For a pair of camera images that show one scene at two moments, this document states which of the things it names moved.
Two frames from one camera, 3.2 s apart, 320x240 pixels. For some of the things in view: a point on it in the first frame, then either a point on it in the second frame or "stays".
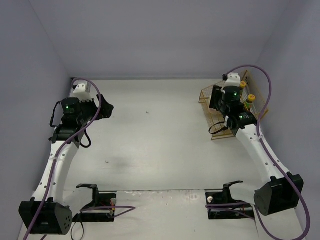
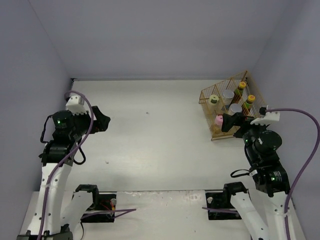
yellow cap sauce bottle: x=243 y=84 stays
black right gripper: x=215 y=97 to x=238 y=120
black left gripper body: x=99 y=108 to x=93 y=120
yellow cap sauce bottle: x=248 y=103 stays
